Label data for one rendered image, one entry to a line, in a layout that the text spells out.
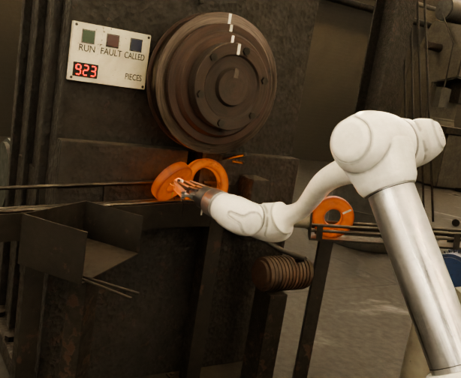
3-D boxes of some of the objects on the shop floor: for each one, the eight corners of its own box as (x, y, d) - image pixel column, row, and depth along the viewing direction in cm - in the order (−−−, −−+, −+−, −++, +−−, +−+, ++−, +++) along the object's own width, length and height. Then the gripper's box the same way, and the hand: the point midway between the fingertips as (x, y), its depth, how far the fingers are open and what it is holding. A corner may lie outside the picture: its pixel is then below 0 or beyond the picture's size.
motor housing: (230, 383, 223) (251, 251, 213) (275, 375, 235) (298, 250, 225) (248, 401, 212) (272, 263, 203) (294, 391, 224) (320, 261, 214)
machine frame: (-19, 307, 253) (16, -120, 222) (197, 292, 311) (248, -49, 280) (16, 396, 193) (72, -174, 161) (275, 356, 251) (353, -68, 220)
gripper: (192, 214, 178) (152, 190, 195) (225, 209, 186) (184, 186, 203) (194, 191, 176) (154, 169, 193) (228, 187, 184) (186, 166, 201)
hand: (176, 181), depth 196 cm, fingers closed
